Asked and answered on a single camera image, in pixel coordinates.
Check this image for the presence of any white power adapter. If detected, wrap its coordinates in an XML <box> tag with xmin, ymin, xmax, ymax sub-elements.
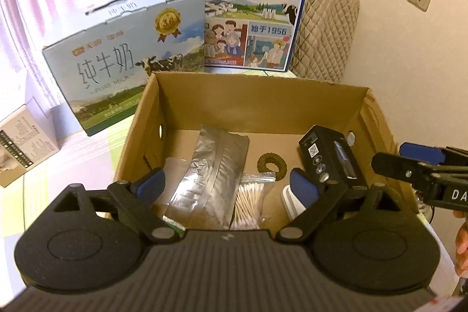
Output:
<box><xmin>282</xmin><ymin>185</ymin><xmax>306</xmax><ymax>221</ymax></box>

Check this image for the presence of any black shaver box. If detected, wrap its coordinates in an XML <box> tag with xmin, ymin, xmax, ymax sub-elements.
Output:
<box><xmin>299</xmin><ymin>125</ymin><xmax>367</xmax><ymax>189</ymax></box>

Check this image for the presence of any dark brown ring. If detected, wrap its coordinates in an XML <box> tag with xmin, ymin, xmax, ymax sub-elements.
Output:
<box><xmin>256</xmin><ymin>150</ymin><xmax>284</xmax><ymax>182</ymax></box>

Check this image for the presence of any silver foil bag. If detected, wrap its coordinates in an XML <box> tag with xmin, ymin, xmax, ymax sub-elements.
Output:
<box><xmin>163</xmin><ymin>126</ymin><xmax>250</xmax><ymax>230</ymax></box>

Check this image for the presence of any bag of cotton swabs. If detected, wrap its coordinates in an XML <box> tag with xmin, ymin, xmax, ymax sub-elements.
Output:
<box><xmin>230</xmin><ymin>172</ymin><xmax>276</xmax><ymax>230</ymax></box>

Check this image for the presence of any person's right hand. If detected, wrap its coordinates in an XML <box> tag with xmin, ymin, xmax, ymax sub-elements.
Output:
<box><xmin>453</xmin><ymin>211</ymin><xmax>468</xmax><ymax>277</ymax></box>

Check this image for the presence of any brown cardboard box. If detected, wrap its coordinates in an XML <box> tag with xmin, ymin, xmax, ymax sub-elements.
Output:
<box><xmin>115</xmin><ymin>72</ymin><xmax>422</xmax><ymax>229</ymax></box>

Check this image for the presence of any white product box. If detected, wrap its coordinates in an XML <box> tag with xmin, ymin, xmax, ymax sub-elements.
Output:
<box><xmin>1</xmin><ymin>99</ymin><xmax>59</xmax><ymax>188</ymax></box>

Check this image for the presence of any light blue milk carton box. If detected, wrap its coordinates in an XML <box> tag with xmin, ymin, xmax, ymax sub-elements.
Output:
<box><xmin>42</xmin><ymin>0</ymin><xmax>205</xmax><ymax>135</ymax></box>

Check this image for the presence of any quilted beige chair cover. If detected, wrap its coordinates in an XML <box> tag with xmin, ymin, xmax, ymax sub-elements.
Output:
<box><xmin>290</xmin><ymin>0</ymin><xmax>360</xmax><ymax>83</ymax></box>

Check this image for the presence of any dark blue milk carton box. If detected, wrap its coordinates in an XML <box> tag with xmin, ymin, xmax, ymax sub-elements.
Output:
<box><xmin>204</xmin><ymin>0</ymin><xmax>304</xmax><ymax>72</ymax></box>

